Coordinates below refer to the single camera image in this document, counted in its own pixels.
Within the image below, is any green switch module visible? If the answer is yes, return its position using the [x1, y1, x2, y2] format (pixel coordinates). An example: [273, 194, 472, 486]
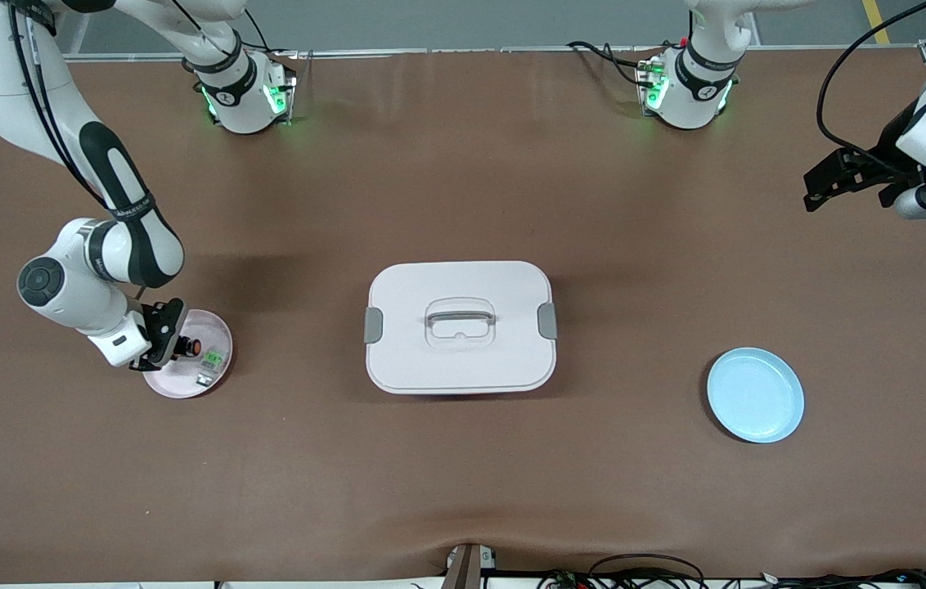
[196, 347, 229, 388]

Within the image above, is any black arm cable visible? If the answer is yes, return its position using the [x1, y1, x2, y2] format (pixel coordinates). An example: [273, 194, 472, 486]
[816, 0, 926, 177]
[5, 0, 116, 214]

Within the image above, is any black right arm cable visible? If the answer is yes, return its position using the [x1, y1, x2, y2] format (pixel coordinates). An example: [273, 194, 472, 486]
[5, 0, 116, 214]

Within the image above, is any brown table mat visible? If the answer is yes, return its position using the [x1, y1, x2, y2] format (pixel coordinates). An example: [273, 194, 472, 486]
[0, 47, 926, 587]

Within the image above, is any light blue round plate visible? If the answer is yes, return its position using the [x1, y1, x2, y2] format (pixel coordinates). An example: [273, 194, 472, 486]
[706, 347, 806, 445]

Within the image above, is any black base power cable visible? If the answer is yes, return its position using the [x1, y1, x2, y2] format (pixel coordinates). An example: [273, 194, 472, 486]
[567, 39, 652, 89]
[222, 8, 300, 58]

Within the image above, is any black looped cable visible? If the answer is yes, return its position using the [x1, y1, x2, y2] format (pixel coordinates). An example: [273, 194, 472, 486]
[590, 554, 705, 589]

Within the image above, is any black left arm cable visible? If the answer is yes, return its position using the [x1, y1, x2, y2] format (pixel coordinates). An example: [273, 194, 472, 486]
[816, 0, 926, 177]

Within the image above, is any metal mounting post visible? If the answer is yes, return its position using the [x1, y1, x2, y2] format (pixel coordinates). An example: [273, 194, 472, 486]
[441, 542, 498, 589]

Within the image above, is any tangled black cable bundle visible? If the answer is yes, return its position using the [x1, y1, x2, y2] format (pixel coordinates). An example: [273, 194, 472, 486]
[757, 569, 926, 589]

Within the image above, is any pink round plate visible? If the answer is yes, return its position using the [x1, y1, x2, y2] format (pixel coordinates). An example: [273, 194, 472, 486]
[142, 308, 234, 400]

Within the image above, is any white lidded storage box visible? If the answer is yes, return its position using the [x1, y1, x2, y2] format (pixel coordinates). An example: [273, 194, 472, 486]
[363, 260, 560, 396]

